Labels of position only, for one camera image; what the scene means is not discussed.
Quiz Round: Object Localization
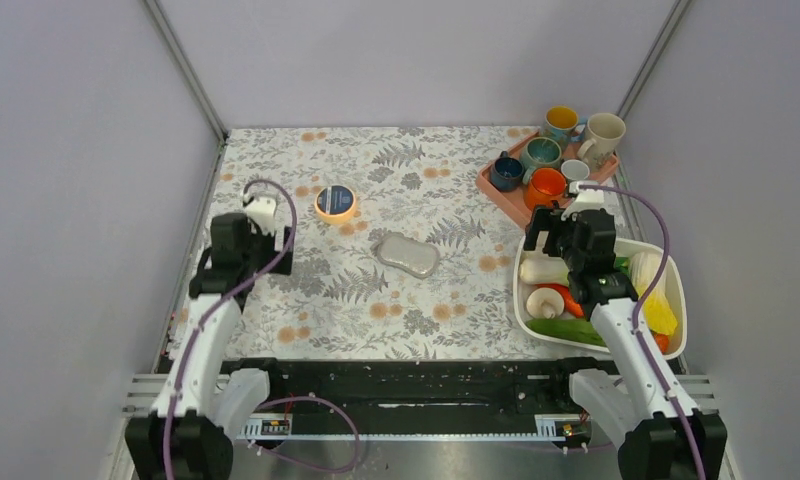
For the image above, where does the orange mug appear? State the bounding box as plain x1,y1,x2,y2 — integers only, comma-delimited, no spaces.
523,167,567,210

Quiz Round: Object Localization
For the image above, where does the grey ribbed mug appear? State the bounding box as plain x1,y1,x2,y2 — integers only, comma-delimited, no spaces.
560,159,591,184

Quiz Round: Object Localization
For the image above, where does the light green speckled mug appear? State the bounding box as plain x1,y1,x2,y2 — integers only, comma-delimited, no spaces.
519,137,562,171

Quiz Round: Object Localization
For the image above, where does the dark teal ribbed mug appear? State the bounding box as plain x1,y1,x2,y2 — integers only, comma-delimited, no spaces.
489,151,525,193

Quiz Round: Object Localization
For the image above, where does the cream white mug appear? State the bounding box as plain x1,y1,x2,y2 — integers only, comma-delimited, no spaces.
577,113,627,172

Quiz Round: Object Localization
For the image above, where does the blue butterfly mug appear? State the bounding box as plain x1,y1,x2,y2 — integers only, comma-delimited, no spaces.
541,105,587,150

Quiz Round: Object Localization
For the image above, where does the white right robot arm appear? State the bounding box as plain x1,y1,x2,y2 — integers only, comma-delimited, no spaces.
522,180,728,479

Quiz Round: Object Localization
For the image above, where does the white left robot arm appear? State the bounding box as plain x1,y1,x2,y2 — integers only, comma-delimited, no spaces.
124,194,294,479

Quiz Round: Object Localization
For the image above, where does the white bok choy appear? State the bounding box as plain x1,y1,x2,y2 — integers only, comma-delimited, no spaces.
518,257,569,286

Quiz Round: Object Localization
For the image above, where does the orange carrot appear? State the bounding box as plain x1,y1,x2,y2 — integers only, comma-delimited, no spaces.
538,283,585,318

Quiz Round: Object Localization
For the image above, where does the white mushroom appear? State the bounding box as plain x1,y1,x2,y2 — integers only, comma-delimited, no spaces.
525,287,565,319

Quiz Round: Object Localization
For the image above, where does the salmon pink tray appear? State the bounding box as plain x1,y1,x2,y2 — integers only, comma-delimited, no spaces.
476,128,620,227

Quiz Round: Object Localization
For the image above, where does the white vegetable bin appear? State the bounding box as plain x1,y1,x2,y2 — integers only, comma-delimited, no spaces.
511,236,688,361

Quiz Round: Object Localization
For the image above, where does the green cucumber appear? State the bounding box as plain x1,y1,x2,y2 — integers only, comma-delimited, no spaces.
526,318,606,347

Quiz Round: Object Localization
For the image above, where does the red tomato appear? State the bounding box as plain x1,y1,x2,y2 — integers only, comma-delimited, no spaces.
652,332,670,355

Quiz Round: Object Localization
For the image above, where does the floral patterned table mat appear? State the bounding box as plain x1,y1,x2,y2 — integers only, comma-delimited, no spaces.
209,126,579,360

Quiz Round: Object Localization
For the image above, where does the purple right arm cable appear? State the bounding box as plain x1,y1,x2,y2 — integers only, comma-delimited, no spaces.
567,182,707,480

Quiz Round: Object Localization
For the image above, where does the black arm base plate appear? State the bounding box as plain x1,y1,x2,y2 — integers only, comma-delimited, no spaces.
221,358,618,436

